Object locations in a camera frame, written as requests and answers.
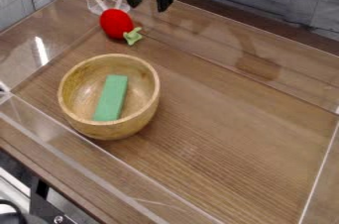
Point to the black table leg frame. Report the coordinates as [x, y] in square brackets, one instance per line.
[53, 207]

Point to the red plush fruit green stem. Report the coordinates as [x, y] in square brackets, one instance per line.
[118, 26]

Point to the light wooden bowl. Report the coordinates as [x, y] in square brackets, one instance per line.
[81, 88]

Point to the green rectangular block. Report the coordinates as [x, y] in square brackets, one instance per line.
[111, 98]

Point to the clear acrylic tray walls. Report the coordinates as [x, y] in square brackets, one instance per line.
[242, 147]

